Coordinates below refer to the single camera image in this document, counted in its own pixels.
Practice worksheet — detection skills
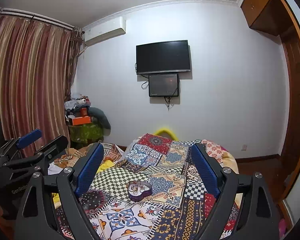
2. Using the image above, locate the green cloth-covered side table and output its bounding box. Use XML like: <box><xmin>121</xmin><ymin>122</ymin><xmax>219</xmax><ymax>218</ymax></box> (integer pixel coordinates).
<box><xmin>68</xmin><ymin>122</ymin><xmax>104</xmax><ymax>146</ymax></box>

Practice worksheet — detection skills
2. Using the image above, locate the orange box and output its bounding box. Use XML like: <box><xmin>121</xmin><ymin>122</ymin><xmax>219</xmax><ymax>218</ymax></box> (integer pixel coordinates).
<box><xmin>68</xmin><ymin>115</ymin><xmax>91</xmax><ymax>126</ymax></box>

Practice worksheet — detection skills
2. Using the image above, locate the pile of clutter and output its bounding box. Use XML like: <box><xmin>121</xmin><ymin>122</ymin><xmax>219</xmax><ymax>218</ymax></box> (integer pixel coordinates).
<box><xmin>64</xmin><ymin>95</ymin><xmax>91</xmax><ymax>120</ymax></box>

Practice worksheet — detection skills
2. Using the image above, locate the dark grey cushion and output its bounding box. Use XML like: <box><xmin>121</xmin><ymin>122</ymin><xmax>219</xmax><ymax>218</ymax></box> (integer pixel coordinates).
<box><xmin>88</xmin><ymin>107</ymin><xmax>111</xmax><ymax>136</ymax></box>

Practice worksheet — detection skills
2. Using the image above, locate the yellow blanket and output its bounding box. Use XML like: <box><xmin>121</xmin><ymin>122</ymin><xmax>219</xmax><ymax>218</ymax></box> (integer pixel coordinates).
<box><xmin>97</xmin><ymin>160</ymin><xmax>115</xmax><ymax>173</ymax></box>

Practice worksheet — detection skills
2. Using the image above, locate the striped brown blanket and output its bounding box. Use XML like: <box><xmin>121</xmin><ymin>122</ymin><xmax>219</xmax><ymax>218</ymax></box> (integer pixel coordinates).
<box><xmin>53</xmin><ymin>142</ymin><xmax>125</xmax><ymax>168</ymax></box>

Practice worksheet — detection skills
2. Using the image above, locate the red striped curtain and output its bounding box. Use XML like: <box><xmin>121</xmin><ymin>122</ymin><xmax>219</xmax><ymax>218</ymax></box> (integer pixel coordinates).
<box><xmin>0</xmin><ymin>13</ymin><xmax>83</xmax><ymax>157</ymax></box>

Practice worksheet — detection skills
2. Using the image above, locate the purple heart-shaped tin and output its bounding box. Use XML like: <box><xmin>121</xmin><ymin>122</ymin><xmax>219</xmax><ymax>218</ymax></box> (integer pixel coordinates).
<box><xmin>127</xmin><ymin>180</ymin><xmax>152</xmax><ymax>202</ymax></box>

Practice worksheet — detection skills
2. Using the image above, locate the colourful patchwork bedspread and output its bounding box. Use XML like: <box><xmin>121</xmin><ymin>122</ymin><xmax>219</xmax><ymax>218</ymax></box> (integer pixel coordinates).
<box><xmin>52</xmin><ymin>132</ymin><xmax>241</xmax><ymax>240</ymax></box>

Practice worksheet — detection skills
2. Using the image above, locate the white air conditioner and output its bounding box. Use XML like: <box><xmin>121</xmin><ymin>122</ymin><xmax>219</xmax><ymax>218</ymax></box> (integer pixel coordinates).
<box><xmin>84</xmin><ymin>16</ymin><xmax>126</xmax><ymax>47</ymax></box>

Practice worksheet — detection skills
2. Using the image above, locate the wooden door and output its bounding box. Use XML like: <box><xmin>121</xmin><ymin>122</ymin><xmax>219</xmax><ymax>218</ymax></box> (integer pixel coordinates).
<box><xmin>280</xmin><ymin>0</ymin><xmax>300</xmax><ymax>200</ymax></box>

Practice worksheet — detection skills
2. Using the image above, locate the wooden overhead cabinet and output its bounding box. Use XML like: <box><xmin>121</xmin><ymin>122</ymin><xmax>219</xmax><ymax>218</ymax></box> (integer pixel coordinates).
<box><xmin>241</xmin><ymin>0</ymin><xmax>293</xmax><ymax>36</ymax></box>

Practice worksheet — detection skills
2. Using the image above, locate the black monitor cable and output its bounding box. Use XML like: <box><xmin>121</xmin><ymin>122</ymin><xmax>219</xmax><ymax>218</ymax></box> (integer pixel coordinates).
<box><xmin>163</xmin><ymin>96</ymin><xmax>175</xmax><ymax>112</ymax></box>

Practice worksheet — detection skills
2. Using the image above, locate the small wall-mounted monitor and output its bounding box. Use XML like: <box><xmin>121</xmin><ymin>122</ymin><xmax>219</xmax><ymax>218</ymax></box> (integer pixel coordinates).
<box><xmin>148</xmin><ymin>73</ymin><xmax>179</xmax><ymax>97</ymax></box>

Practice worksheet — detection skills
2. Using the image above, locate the black wall television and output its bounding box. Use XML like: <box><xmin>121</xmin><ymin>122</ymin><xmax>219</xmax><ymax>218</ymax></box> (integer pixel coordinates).
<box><xmin>135</xmin><ymin>40</ymin><xmax>191</xmax><ymax>75</ymax></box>

